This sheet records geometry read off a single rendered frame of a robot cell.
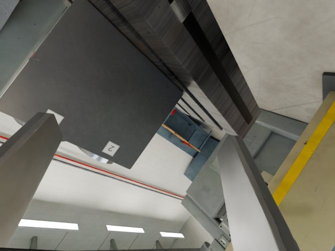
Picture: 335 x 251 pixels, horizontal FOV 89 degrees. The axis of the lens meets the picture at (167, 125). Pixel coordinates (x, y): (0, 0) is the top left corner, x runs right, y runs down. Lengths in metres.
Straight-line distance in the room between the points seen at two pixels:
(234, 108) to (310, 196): 1.20
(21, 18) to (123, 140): 0.48
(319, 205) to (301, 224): 0.16
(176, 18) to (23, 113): 0.23
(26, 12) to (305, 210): 1.63
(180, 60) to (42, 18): 0.51
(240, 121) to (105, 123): 0.27
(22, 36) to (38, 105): 0.40
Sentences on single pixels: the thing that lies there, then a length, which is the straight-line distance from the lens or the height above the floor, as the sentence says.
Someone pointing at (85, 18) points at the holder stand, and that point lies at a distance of 0.30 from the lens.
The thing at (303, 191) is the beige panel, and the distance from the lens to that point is 1.50.
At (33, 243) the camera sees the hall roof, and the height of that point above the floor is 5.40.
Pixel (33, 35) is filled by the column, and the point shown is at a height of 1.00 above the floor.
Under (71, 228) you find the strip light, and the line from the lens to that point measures 5.48.
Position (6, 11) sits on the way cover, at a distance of 0.63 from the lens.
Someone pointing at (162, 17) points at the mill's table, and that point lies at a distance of 0.23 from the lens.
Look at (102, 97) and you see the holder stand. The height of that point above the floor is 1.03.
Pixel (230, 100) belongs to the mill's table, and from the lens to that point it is 0.34.
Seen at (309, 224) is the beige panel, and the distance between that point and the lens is 1.48.
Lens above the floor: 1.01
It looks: 2 degrees down
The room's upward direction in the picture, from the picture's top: 145 degrees counter-clockwise
